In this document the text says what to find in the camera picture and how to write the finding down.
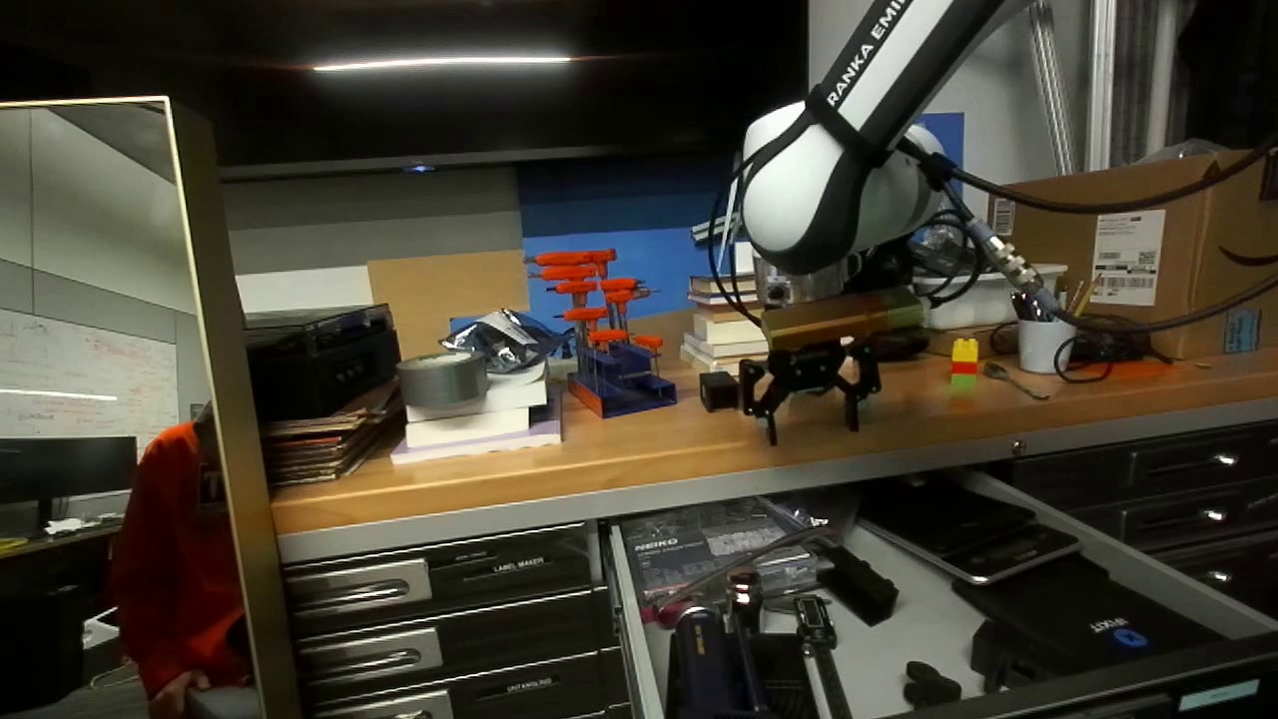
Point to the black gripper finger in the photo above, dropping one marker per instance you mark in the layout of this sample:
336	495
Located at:
856	392
763	409

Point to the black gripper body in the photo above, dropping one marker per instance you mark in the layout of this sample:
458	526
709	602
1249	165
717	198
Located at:
814	370

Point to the black block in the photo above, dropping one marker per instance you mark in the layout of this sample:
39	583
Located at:
852	579
717	388

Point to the grey drawer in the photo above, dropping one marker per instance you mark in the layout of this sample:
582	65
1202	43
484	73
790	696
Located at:
726	617

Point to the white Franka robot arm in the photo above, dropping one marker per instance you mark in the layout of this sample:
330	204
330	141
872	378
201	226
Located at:
850	198

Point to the middle left closed drawer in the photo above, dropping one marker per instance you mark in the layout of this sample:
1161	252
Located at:
460	639

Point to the closed drawer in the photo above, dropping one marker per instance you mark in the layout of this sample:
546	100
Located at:
460	639
441	575

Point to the upper left closed drawer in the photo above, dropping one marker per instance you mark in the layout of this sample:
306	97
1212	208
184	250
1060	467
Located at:
441	575

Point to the stack of books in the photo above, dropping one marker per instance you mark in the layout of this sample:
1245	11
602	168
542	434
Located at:
726	320

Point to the yellow red toy brick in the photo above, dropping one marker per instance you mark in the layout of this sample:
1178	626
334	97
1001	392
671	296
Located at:
965	365

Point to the red hex key set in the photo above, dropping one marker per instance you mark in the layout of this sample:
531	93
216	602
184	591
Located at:
618	370

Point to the white pen cup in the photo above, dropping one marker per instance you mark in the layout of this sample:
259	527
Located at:
1045	344

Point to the black kitchen scale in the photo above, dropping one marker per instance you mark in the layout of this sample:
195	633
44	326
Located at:
959	531

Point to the cardboard box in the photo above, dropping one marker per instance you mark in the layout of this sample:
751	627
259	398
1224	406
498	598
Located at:
1168	240

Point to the black case on counter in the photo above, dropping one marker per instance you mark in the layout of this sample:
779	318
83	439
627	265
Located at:
317	361

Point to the person in orange jacket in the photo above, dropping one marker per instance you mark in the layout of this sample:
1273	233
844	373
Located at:
175	573

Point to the grey duct tape roll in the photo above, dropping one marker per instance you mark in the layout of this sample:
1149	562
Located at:
445	381

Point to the wall monitor screen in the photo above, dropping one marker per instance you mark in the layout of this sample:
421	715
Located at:
322	80

